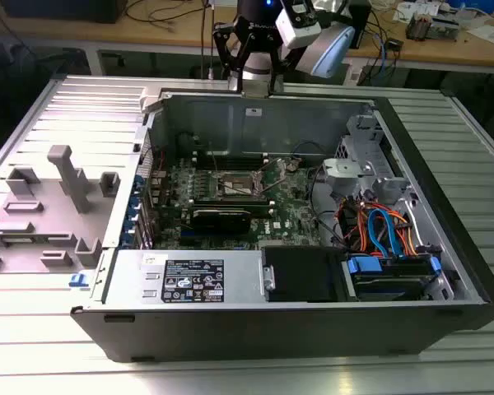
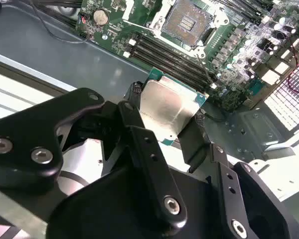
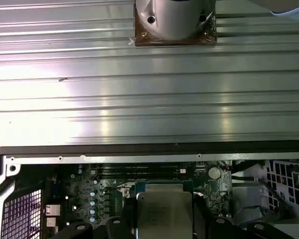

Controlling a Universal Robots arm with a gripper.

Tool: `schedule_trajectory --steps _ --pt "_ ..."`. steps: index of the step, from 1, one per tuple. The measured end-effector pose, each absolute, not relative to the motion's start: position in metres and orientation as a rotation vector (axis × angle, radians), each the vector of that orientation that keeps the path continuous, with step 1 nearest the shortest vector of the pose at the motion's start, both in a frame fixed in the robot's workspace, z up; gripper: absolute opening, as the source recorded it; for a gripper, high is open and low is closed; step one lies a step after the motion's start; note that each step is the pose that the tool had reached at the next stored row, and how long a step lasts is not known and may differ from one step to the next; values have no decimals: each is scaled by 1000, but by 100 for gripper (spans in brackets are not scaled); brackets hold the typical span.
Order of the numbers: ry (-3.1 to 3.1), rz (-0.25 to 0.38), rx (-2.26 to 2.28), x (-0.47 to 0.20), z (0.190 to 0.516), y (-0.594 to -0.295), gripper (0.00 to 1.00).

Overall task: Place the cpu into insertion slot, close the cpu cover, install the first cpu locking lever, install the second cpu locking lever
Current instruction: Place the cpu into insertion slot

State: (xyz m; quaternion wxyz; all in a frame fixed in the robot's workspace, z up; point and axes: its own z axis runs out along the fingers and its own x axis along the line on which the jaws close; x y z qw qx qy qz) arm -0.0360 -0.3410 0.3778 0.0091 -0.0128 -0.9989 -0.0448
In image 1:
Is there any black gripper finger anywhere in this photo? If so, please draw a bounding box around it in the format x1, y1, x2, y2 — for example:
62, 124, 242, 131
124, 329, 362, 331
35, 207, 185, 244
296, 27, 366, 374
212, 21, 252, 99
267, 39, 301, 95

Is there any metal socket cover frame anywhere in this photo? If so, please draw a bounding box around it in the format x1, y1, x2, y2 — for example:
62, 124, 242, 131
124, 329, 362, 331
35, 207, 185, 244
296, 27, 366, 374
253, 157, 289, 197

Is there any thin metal locking lever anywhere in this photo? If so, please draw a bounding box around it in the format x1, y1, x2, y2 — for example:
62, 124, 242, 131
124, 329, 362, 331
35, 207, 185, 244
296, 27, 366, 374
261, 174, 288, 197
207, 141, 221, 176

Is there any blue expansion slot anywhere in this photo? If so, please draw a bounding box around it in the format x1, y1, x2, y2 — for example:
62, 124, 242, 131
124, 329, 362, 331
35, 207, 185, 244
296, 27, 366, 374
179, 230, 215, 244

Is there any long wooden desk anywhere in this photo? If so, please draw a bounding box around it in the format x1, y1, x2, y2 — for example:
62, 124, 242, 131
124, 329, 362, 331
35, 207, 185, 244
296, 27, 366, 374
0, 0, 494, 77

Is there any tall black box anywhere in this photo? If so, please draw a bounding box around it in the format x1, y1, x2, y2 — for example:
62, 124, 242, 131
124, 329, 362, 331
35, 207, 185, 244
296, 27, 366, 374
351, 0, 372, 49

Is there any printed paper sheet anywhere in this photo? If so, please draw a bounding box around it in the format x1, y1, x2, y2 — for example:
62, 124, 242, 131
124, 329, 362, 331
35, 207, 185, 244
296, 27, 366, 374
394, 0, 450, 21

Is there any silver drive cage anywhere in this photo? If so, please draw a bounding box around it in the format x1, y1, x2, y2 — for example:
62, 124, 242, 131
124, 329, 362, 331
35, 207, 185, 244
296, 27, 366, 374
333, 113, 415, 207

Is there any metal heat sink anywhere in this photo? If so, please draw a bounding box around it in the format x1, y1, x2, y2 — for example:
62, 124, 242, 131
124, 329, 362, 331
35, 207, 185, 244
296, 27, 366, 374
407, 11, 436, 42

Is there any green motherboard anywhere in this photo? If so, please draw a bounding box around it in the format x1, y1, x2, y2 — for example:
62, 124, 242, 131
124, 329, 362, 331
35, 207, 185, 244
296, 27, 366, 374
147, 155, 327, 252

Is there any wide black box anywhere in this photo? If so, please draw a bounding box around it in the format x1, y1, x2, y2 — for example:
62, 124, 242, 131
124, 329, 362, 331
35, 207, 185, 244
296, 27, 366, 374
0, 0, 128, 25

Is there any black graphics card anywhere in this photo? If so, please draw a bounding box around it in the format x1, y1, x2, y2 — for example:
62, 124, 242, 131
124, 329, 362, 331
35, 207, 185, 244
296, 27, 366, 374
189, 207, 253, 238

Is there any grey hardware part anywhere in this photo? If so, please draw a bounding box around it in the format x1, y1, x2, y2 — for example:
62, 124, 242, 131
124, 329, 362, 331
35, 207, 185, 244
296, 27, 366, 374
430, 16, 462, 40

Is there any black plastic shroud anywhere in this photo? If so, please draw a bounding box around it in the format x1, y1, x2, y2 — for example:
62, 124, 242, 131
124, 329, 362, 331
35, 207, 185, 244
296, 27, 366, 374
261, 245, 347, 304

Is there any black office chair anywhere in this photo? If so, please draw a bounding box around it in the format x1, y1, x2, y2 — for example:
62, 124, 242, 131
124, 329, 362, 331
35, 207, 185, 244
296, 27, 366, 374
0, 39, 87, 141

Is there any white paper sheet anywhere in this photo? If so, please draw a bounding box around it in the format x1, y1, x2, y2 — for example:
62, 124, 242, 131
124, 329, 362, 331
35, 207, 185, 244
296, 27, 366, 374
467, 24, 494, 45

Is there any hard disk in blue carrier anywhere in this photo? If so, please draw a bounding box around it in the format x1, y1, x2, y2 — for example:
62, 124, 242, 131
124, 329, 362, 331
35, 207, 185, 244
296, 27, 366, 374
345, 253, 444, 301

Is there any grey parts rack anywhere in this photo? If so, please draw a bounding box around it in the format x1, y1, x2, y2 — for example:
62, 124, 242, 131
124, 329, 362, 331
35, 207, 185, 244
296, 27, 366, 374
0, 143, 123, 275

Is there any silver power supply unit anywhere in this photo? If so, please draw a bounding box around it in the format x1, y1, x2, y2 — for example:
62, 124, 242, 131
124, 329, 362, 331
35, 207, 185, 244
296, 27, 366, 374
91, 249, 268, 305

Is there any open black PC case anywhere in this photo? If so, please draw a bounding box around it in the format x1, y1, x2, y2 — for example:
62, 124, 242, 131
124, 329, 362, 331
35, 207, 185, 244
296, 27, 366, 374
69, 85, 494, 364

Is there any grey USB cable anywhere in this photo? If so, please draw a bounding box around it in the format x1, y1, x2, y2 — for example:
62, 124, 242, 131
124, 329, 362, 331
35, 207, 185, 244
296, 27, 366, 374
200, 0, 216, 81

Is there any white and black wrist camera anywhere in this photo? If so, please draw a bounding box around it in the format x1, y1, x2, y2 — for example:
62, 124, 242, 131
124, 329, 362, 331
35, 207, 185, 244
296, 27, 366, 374
274, 0, 324, 49

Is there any dark fan wire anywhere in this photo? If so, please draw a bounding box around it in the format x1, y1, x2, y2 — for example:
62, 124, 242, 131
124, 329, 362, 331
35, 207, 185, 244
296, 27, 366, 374
293, 140, 327, 160

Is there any blue network cable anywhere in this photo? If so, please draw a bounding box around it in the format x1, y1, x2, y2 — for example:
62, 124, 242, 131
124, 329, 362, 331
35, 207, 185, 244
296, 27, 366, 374
376, 32, 392, 81

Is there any long black wire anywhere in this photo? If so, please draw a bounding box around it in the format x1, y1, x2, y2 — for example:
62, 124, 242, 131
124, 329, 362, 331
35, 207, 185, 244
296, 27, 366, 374
309, 167, 349, 250

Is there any blue flat wire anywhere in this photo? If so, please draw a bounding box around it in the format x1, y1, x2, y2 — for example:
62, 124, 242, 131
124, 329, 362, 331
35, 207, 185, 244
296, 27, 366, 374
367, 207, 405, 260

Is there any orange wire bundle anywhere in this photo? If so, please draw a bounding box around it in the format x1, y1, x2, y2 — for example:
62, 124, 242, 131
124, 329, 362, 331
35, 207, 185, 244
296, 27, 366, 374
338, 200, 419, 256

